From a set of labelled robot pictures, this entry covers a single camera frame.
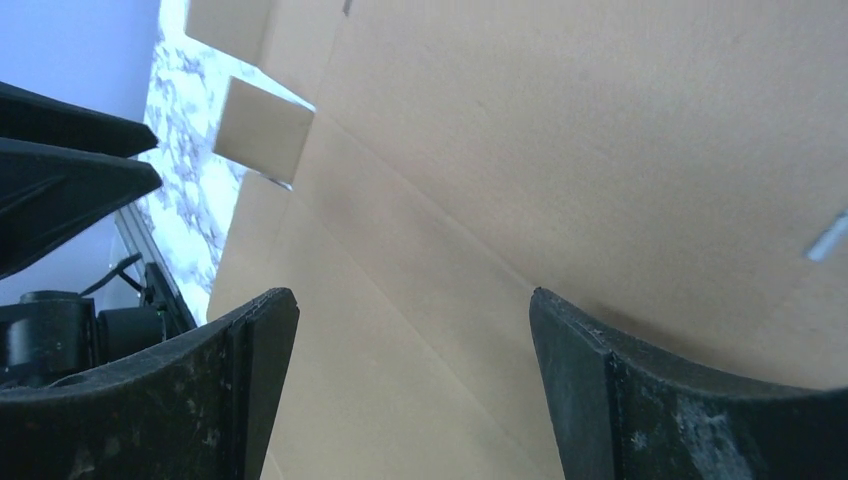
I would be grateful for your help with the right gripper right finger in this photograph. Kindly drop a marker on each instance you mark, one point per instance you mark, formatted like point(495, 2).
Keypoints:
point(622, 408)

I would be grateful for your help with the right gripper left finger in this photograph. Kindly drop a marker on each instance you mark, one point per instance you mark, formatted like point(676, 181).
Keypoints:
point(198, 406)

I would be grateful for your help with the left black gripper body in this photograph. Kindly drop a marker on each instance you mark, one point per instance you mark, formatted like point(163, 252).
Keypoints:
point(49, 334)

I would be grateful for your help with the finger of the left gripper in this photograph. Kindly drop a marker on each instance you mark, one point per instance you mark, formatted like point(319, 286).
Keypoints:
point(31, 117)
point(50, 194)

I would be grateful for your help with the brown cardboard box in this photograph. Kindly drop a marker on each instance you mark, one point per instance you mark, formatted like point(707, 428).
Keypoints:
point(675, 169)

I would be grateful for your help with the aluminium table frame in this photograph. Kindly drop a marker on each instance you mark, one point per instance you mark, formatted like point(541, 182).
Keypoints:
point(138, 239)

